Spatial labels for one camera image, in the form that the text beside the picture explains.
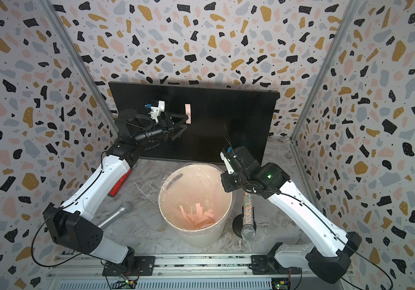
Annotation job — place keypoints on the left green circuit board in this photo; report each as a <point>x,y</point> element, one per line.
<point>124,284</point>

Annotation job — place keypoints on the discarded pink notes pile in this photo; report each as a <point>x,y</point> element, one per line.
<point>196,218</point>

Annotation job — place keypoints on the red glitter microphone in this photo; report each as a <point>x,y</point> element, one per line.
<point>118,185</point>

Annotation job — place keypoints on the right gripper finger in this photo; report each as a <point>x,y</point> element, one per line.
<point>230,187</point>
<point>227,179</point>

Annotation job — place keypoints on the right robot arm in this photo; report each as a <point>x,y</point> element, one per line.
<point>328,255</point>

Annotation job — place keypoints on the cream waste bin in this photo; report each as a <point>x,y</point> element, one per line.
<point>196,224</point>

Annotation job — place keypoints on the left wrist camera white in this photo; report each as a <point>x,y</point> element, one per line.
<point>155,108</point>

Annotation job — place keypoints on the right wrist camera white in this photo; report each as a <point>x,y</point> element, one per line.
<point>226,160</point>

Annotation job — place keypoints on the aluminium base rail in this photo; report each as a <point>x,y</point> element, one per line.
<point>188,272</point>

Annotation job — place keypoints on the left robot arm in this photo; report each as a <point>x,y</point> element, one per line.
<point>70,225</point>

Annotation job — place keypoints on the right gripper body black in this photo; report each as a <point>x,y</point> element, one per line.
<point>243,181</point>

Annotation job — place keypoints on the right green circuit board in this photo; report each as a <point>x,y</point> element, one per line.
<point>280,284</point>

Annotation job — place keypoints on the silver glitter microphone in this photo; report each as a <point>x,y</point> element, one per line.
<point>247,209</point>

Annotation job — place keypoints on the green circuit board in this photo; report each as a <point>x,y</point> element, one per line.
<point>124,284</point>
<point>280,284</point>

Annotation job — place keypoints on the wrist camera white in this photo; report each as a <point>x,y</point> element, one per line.
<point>155,108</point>
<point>226,160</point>

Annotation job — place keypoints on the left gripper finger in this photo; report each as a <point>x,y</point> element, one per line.
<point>177,129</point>
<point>176,117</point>

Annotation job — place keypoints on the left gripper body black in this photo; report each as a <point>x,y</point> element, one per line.
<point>155,134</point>

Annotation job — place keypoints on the black flat monitor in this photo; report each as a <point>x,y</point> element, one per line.
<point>218,117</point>

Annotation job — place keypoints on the silver grey microphone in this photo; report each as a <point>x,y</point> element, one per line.
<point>122,210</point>

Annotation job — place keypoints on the black round microphone stand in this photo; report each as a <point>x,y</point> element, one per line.
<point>237,225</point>

